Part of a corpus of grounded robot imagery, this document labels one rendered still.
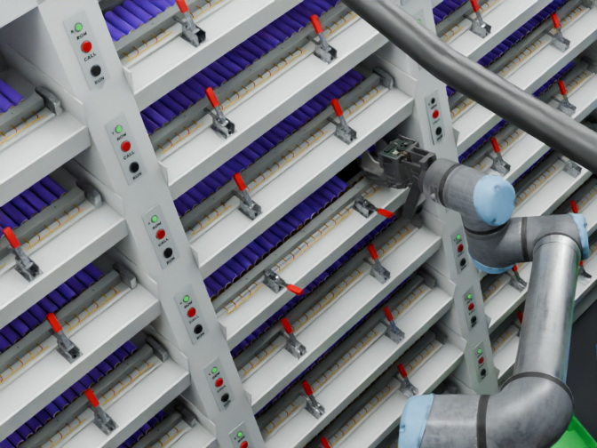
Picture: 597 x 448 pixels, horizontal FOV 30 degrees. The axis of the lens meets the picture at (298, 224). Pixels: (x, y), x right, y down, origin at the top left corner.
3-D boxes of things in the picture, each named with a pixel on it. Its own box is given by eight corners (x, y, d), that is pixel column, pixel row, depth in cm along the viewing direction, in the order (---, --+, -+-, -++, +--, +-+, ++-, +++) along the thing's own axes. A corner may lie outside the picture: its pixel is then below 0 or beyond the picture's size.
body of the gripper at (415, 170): (398, 132, 230) (442, 148, 222) (405, 166, 235) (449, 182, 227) (373, 153, 226) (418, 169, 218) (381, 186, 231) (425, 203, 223)
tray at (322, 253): (426, 183, 244) (431, 155, 236) (226, 354, 216) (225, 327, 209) (358, 136, 252) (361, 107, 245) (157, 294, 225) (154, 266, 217)
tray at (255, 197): (412, 113, 233) (418, 64, 222) (200, 283, 205) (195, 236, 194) (340, 65, 241) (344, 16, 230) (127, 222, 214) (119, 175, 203)
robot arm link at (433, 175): (470, 190, 224) (440, 217, 220) (451, 184, 228) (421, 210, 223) (464, 155, 219) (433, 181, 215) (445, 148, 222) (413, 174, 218)
